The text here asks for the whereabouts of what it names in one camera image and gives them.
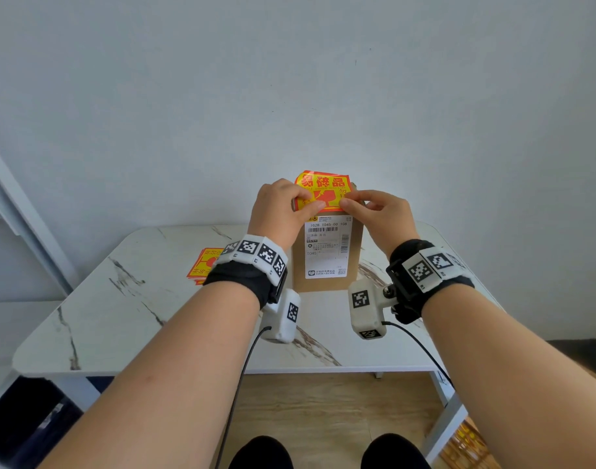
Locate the person's left hand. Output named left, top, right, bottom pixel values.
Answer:
left=248, top=178, right=327, bottom=250

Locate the person's right hand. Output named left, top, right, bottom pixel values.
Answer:
left=339, top=190, right=420, bottom=260

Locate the yellow and red sticker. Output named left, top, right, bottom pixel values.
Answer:
left=292, top=171, right=352, bottom=213

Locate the person's left forearm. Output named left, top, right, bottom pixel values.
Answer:
left=38, top=283, right=263, bottom=469

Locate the person's right forearm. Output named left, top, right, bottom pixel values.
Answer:
left=419, top=282, right=596, bottom=469

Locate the brown cardboard parcel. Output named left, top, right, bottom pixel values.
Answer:
left=291, top=182, right=365, bottom=294

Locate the left wrist marker band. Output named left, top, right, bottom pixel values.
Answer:
left=202, top=234, right=289, bottom=309

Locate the wrist marker band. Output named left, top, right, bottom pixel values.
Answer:
left=386, top=239, right=475, bottom=325
left=202, top=234, right=289, bottom=309

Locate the right wrist marker band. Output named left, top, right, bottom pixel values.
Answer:
left=386, top=239, right=475, bottom=325

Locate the stack of yellow red stickers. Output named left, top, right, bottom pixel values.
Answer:
left=186, top=247, right=224, bottom=286

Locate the white table leg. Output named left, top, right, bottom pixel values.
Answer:
left=48, top=376, right=102, bottom=412
left=421, top=372, right=471, bottom=465

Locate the person's right leg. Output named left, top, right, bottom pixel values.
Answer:
left=361, top=433, right=432, bottom=469

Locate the person's leg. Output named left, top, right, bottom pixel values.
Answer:
left=361, top=433, right=432, bottom=469
left=228, top=435, right=295, bottom=469

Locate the person's left leg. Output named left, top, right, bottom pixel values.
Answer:
left=228, top=435, right=295, bottom=469

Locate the yellow patterned sheet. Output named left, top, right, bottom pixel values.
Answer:
left=440, top=417, right=501, bottom=469

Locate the dark seat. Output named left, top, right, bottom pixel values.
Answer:
left=546, top=338, right=596, bottom=389

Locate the black bag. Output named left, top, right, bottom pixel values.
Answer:
left=0, top=376, right=114, bottom=469

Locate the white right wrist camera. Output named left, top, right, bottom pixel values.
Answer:
left=347, top=278, right=399, bottom=340

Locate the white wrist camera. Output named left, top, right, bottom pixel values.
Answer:
left=259, top=288, right=302, bottom=345
left=347, top=278, right=399, bottom=340

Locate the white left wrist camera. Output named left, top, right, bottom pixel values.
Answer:
left=259, top=288, right=302, bottom=345

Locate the black right camera cable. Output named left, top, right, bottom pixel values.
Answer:
left=382, top=320, right=456, bottom=392

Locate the black camera cable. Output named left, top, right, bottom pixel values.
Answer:
left=214, top=326, right=273, bottom=469
left=382, top=320, right=456, bottom=392

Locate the black left camera cable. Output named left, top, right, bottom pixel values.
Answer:
left=214, top=326, right=273, bottom=469

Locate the white shelf frame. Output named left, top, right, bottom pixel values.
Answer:
left=0, top=135, right=80, bottom=303

